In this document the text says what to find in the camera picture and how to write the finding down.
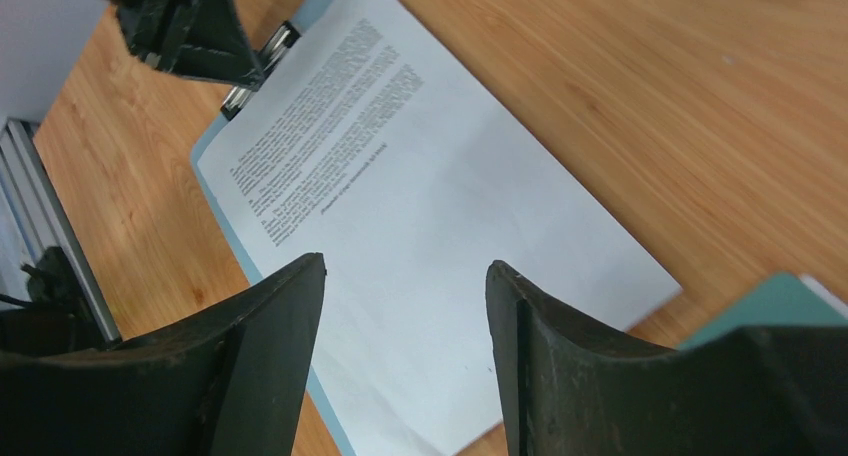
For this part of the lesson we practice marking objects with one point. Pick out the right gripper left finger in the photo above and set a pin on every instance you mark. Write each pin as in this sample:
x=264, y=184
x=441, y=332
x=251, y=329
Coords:
x=227, y=380

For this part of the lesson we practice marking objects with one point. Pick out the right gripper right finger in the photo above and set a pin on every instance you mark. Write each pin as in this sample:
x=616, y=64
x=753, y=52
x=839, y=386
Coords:
x=572, y=385

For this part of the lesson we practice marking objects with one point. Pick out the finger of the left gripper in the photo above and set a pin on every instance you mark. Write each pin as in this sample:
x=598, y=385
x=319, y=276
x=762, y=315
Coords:
x=196, y=39

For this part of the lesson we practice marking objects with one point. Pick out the paper sheet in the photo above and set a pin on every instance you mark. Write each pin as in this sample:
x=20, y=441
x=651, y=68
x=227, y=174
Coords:
x=373, y=145

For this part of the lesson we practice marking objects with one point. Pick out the green file folder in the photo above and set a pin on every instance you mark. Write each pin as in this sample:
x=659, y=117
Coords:
x=782, y=300

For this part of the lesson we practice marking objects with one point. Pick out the aluminium frame rail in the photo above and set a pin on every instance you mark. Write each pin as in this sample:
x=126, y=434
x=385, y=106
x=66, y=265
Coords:
x=29, y=198

